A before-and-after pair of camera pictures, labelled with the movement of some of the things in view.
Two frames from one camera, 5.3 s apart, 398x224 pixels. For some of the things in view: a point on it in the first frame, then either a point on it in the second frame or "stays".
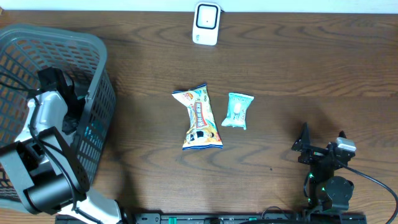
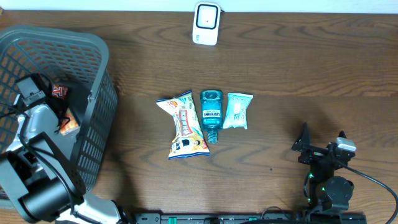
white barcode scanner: (206, 23) stays
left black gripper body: (76, 109) → (48, 91)
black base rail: (215, 218) stays
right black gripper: (313, 154) stays
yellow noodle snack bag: (203, 131) → (189, 139)
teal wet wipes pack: (237, 104) stays
